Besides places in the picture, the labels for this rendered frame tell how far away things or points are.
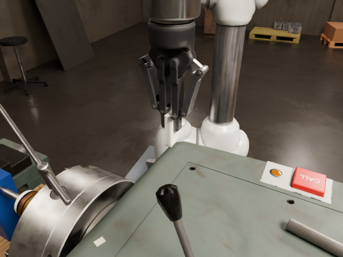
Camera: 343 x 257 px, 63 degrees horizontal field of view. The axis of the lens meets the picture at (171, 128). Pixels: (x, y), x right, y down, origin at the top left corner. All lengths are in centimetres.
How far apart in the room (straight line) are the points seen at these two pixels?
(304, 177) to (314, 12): 735
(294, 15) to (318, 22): 57
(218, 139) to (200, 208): 60
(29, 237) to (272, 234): 45
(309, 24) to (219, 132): 696
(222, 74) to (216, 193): 55
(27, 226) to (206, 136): 73
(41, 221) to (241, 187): 40
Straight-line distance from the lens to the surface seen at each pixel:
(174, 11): 42
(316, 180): 65
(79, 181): 65
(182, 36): 44
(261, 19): 793
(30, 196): 84
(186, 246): 40
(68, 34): 533
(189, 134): 114
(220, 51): 101
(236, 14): 96
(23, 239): 66
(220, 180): 60
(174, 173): 61
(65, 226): 60
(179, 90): 49
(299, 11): 788
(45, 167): 58
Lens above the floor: 166
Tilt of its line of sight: 32 degrees down
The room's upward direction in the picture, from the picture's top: straight up
